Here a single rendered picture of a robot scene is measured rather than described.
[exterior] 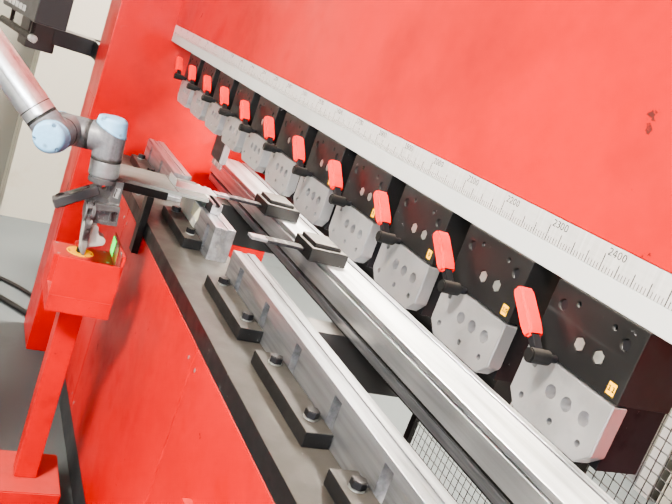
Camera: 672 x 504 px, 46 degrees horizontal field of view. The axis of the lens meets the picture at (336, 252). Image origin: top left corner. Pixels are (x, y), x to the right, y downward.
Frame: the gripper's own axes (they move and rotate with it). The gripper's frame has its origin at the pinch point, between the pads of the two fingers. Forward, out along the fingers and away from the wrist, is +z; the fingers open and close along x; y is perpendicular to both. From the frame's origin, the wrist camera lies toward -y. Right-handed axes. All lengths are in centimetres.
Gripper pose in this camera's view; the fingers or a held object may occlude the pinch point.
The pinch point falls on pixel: (80, 249)
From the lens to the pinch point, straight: 210.8
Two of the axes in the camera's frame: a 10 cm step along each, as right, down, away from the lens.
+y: 9.0, 1.3, 4.2
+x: -3.6, -3.5, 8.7
